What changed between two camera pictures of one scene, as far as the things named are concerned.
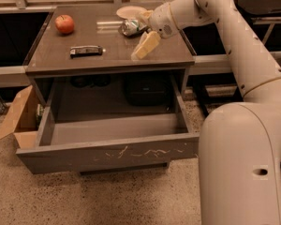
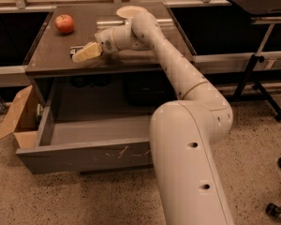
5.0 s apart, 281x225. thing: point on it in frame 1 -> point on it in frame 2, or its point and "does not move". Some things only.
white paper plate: x=130 y=12 does not move
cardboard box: x=22 y=121 does not move
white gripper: x=160 y=20 -> x=105 y=41
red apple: x=64 y=23 does not move
